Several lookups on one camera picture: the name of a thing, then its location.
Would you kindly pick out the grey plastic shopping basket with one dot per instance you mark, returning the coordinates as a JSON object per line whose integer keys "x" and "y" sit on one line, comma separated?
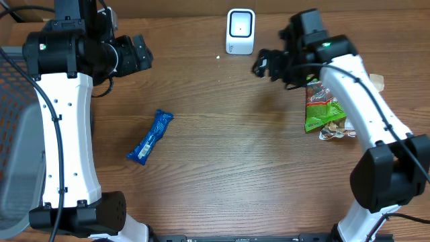
{"x": 22, "y": 151}

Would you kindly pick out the cardboard box wall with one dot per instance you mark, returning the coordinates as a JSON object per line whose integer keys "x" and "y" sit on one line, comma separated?
{"x": 191, "y": 8}

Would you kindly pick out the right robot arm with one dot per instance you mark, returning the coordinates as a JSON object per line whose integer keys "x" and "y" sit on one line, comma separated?
{"x": 394, "y": 167}

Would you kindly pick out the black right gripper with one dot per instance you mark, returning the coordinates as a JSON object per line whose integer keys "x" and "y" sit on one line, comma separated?
{"x": 271, "y": 56}

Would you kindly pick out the white barcode scanner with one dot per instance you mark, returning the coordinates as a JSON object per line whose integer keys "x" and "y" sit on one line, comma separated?
{"x": 240, "y": 31}

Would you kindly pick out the blue snack bar wrapper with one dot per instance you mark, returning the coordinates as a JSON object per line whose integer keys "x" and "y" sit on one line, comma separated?
{"x": 142, "y": 151}

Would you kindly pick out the beige snack bag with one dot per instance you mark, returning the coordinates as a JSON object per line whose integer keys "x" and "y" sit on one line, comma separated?
{"x": 341, "y": 126}

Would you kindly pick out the green snack bag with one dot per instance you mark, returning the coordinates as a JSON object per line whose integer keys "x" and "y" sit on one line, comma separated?
{"x": 321, "y": 106}

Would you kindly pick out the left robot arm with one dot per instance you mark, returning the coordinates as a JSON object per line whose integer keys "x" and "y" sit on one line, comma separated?
{"x": 76, "y": 51}

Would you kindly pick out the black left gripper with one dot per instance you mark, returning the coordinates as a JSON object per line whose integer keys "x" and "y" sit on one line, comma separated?
{"x": 132, "y": 62}

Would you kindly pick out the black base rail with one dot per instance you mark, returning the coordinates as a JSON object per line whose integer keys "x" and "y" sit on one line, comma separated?
{"x": 313, "y": 237}

